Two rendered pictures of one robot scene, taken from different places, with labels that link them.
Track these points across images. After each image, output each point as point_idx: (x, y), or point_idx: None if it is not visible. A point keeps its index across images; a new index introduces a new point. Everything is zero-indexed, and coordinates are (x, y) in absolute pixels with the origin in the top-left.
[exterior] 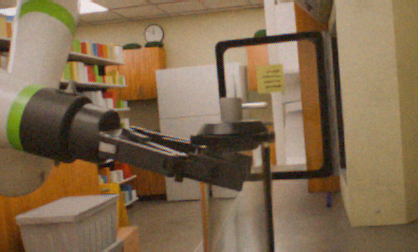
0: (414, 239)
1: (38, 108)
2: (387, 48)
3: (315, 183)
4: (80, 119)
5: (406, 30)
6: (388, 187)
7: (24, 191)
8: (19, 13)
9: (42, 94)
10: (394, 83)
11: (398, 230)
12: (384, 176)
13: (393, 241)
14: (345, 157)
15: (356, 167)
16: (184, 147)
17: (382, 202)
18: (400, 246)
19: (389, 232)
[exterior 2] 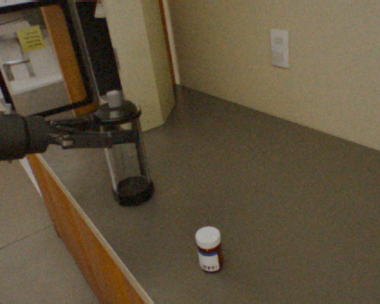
0: (176, 132)
1: (4, 131)
2: (139, 22)
3: (80, 109)
4: (33, 130)
5: (146, 6)
6: (152, 107)
7: None
8: None
9: None
10: (147, 44)
11: (163, 129)
12: (148, 101)
13: (167, 137)
14: (101, 88)
15: (133, 99)
16: (80, 125)
17: (149, 116)
18: (174, 138)
19: (160, 132)
